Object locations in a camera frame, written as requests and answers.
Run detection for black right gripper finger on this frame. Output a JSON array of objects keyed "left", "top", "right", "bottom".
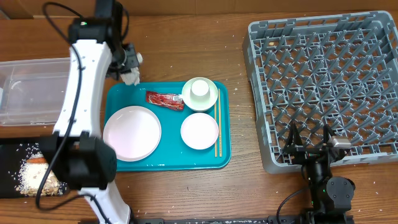
[
  {"left": 322, "top": 124, "right": 335, "bottom": 146},
  {"left": 285, "top": 122, "right": 302, "bottom": 154}
]

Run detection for white tissue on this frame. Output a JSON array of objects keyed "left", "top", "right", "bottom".
[{"left": 121, "top": 53, "right": 143, "bottom": 85}]

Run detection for red snack wrapper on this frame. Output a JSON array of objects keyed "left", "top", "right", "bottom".
[{"left": 146, "top": 91, "right": 185, "bottom": 111}]

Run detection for large pink plate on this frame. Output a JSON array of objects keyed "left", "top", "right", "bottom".
[{"left": 103, "top": 106, "right": 162, "bottom": 162}]

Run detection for white paper cup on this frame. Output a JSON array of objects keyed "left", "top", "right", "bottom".
[{"left": 190, "top": 80, "right": 210, "bottom": 101}]

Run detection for small pink bowl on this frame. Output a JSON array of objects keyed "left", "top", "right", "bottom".
[{"left": 180, "top": 113, "right": 215, "bottom": 150}]

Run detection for orange sausage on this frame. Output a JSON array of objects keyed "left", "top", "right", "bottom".
[{"left": 27, "top": 157, "right": 47, "bottom": 164}]

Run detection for rice and peanut shells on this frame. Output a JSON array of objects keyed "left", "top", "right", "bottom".
[{"left": 12, "top": 143, "right": 68, "bottom": 197}]

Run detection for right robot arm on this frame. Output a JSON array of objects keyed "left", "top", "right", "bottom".
[{"left": 275, "top": 123, "right": 356, "bottom": 224}]

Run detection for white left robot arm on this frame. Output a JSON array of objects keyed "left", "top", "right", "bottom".
[{"left": 40, "top": 0, "right": 142, "bottom": 223}]

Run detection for black waste tray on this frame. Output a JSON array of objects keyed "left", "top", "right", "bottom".
[{"left": 0, "top": 136, "right": 71, "bottom": 199}]

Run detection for grey plastic dish rack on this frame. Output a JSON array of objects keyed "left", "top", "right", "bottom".
[{"left": 243, "top": 11, "right": 397, "bottom": 174}]

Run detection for teal plastic tray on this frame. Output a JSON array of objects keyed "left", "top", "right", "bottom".
[{"left": 104, "top": 82, "right": 232, "bottom": 172}]

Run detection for wooden chopstick left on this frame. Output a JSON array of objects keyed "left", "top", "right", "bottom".
[{"left": 214, "top": 103, "right": 219, "bottom": 157}]

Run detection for wooden chopstick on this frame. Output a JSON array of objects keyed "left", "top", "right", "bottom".
[
  {"left": 218, "top": 89, "right": 223, "bottom": 157},
  {"left": 214, "top": 103, "right": 219, "bottom": 157}
]

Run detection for wooden chopstick right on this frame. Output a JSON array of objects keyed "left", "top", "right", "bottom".
[{"left": 218, "top": 89, "right": 223, "bottom": 157}]

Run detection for clear plastic bin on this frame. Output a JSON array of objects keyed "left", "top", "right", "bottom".
[{"left": 1, "top": 58, "right": 70, "bottom": 126}]

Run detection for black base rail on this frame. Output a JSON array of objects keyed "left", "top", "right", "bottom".
[{"left": 136, "top": 215, "right": 355, "bottom": 224}]

